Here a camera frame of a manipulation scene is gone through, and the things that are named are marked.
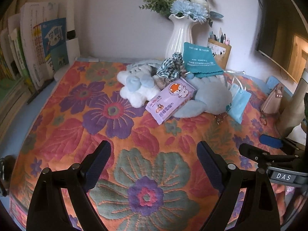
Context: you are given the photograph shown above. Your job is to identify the row of books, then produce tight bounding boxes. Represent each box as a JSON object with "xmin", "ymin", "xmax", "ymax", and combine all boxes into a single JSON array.
[{"xmin": 0, "ymin": 2, "xmax": 68, "ymax": 137}]

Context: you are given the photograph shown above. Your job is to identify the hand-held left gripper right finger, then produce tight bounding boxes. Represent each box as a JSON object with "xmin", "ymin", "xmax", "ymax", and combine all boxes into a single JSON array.
[{"xmin": 196, "ymin": 141, "xmax": 281, "ymax": 231}]

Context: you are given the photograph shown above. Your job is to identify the black monitor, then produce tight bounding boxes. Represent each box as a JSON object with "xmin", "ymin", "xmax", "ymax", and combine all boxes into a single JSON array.
[{"xmin": 255, "ymin": 0, "xmax": 308, "ymax": 80}]

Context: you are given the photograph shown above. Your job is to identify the blue checked scrunchie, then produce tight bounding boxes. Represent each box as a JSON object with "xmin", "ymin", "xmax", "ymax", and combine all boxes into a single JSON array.
[{"xmin": 156, "ymin": 52, "xmax": 186, "ymax": 81}]

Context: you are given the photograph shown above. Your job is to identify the light blue flat object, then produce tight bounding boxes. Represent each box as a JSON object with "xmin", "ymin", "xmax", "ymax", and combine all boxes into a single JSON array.
[{"xmin": 267, "ymin": 75, "xmax": 278, "ymax": 90}]

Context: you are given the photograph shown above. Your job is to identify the purple tissue pack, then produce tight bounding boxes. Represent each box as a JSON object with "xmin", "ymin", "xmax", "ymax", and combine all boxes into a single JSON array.
[{"xmin": 145, "ymin": 77, "xmax": 196, "ymax": 126}]

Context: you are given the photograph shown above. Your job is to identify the bunch of pens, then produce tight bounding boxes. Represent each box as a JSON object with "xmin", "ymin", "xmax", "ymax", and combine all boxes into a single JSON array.
[{"xmin": 209, "ymin": 27, "xmax": 231, "ymax": 46}]

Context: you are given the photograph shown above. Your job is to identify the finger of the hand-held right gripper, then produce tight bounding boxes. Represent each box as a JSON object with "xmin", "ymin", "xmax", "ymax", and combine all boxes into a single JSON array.
[
  {"xmin": 259, "ymin": 134, "xmax": 301, "ymax": 150},
  {"xmin": 239, "ymin": 143, "xmax": 301, "ymax": 166}
]

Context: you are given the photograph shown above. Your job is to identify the blue and white artificial flowers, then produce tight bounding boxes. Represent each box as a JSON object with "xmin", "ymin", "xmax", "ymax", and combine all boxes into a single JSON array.
[{"xmin": 136, "ymin": 0, "xmax": 224, "ymax": 27}]

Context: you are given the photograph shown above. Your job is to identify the white and blue plush toy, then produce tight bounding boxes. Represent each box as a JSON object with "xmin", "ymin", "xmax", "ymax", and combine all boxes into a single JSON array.
[{"xmin": 117, "ymin": 65, "xmax": 161, "ymax": 108}]

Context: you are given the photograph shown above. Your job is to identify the brown fuzzy scrunchie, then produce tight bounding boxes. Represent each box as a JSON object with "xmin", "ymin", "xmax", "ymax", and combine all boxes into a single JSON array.
[{"xmin": 153, "ymin": 74, "xmax": 169, "ymax": 90}]

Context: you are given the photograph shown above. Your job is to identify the white ribbed ceramic vase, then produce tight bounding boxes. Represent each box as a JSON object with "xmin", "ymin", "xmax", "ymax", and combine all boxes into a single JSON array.
[{"xmin": 165, "ymin": 13, "xmax": 194, "ymax": 58}]

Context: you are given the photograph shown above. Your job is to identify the blue face mask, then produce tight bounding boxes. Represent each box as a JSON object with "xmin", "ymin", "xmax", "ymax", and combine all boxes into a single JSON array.
[
  {"xmin": 227, "ymin": 87, "xmax": 251, "ymax": 124},
  {"xmin": 224, "ymin": 70, "xmax": 244, "ymax": 97}
]

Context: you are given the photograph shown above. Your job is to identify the bamboo pen holder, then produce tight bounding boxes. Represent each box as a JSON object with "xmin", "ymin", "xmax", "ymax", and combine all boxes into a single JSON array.
[{"xmin": 207, "ymin": 37, "xmax": 232, "ymax": 70}]

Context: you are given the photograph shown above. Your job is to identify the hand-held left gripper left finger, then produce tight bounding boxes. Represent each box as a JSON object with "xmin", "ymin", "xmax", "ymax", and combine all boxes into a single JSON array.
[{"xmin": 26, "ymin": 140, "xmax": 112, "ymax": 231}]

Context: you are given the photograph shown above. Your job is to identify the floral tablecloth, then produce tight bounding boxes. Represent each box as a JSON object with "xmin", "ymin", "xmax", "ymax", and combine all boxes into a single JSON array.
[{"xmin": 10, "ymin": 58, "xmax": 289, "ymax": 231}]

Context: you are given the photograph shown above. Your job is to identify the beige coin purse with keyring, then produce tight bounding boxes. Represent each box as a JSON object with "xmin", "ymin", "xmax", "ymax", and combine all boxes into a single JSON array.
[{"xmin": 260, "ymin": 83, "xmax": 286, "ymax": 126}]

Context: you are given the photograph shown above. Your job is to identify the grey-blue plush toy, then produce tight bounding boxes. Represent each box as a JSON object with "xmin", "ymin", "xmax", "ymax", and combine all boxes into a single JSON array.
[{"xmin": 173, "ymin": 75, "xmax": 233, "ymax": 126}]

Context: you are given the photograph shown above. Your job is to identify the teal drawstring pouch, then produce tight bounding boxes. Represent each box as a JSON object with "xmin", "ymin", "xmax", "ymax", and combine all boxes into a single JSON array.
[{"xmin": 182, "ymin": 42, "xmax": 225, "ymax": 79}]

